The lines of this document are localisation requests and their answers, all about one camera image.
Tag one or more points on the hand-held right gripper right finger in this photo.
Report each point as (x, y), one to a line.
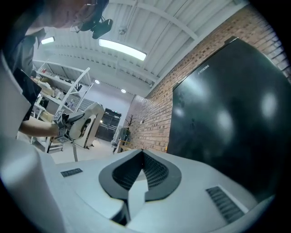
(195, 188)

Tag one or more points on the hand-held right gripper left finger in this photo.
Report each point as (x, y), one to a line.
(91, 179)

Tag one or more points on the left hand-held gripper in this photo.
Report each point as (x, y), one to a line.
(68, 125)

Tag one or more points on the person's left forearm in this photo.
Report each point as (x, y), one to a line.
(38, 128)

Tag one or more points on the black double door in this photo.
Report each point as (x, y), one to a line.
(109, 125)

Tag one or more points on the white metal shelving unit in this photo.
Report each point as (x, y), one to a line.
(61, 91)

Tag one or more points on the grey coat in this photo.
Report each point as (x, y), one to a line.
(124, 134)

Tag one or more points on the black coat rack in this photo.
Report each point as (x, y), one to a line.
(131, 120)

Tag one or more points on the wooden shelf rack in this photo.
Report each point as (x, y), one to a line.
(123, 145)

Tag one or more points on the black monitor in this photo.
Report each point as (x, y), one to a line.
(227, 118)

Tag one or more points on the long ceiling light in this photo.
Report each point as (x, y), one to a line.
(47, 40)
(122, 49)

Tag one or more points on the person's glasses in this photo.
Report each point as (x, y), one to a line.
(78, 25)

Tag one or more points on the person's grey shirt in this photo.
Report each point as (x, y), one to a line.
(20, 50)

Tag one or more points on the person's head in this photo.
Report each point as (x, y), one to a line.
(68, 12)

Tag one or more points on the black head camera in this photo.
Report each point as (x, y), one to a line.
(100, 25)

